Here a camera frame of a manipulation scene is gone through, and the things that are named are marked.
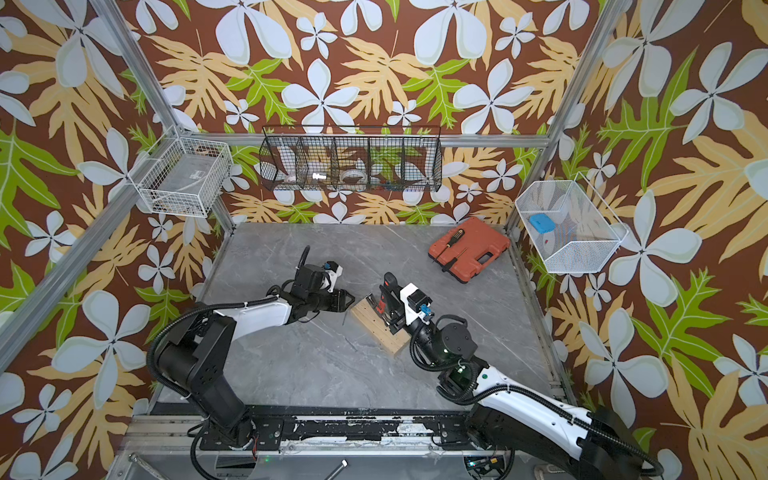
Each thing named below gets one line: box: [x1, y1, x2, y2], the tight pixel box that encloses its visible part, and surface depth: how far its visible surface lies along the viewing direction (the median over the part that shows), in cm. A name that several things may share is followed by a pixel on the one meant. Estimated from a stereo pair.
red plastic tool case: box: [428, 217, 511, 283], surface depth 110 cm
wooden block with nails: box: [350, 297, 412, 355], surface depth 90 cm
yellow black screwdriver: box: [441, 228, 465, 253], surface depth 110 cm
